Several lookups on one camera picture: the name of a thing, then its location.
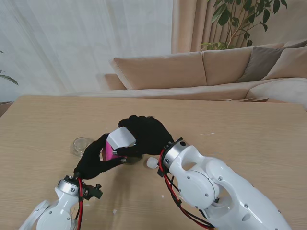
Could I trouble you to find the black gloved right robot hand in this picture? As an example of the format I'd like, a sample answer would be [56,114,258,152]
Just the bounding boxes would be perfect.
[114,115,175,163]

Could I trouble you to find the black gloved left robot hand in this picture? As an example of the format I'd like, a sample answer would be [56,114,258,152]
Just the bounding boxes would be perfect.
[73,133,128,180]

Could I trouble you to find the pink coffee jar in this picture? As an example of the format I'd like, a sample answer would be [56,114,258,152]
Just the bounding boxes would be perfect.
[102,140,128,161]

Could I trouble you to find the clear glass jar lid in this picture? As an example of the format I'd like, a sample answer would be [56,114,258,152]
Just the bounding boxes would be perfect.
[70,137,93,158]

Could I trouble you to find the white plastic spoon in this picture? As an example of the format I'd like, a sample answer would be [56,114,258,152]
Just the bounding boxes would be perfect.
[146,157,160,169]

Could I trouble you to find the white square jar cap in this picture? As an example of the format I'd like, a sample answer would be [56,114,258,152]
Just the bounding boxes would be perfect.
[106,126,137,149]

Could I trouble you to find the glass jar of coffee beans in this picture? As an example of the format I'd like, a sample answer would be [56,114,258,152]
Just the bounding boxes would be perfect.
[124,154,144,166]

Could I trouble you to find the beige sofa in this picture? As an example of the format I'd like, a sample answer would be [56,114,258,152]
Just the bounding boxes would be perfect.
[95,39,307,111]

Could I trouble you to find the white sheer curtain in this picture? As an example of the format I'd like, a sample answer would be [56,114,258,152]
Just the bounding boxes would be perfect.
[0,0,174,96]

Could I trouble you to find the beige pleated curtain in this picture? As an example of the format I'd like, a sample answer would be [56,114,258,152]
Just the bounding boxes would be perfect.
[170,0,255,54]

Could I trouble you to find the small green plant leaves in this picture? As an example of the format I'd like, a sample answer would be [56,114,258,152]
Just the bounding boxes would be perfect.
[0,50,19,86]

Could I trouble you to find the grey sofa cushion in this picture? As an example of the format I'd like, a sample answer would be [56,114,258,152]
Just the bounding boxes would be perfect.
[237,46,286,83]

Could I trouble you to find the tall green leafy plant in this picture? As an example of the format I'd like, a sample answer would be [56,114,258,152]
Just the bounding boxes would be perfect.
[200,0,288,51]

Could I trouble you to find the beige sofa cushion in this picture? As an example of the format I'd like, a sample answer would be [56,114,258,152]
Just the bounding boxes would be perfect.
[262,46,307,81]

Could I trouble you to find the left arm red cable bundle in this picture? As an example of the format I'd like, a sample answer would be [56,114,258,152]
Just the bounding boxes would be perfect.
[74,178,87,230]

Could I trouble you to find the arm red cable bundle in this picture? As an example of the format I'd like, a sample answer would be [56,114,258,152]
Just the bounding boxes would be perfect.
[159,148,216,230]
[74,178,87,230]

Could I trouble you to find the right arm red cable bundle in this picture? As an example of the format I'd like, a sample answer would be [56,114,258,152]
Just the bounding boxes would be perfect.
[159,148,216,230]

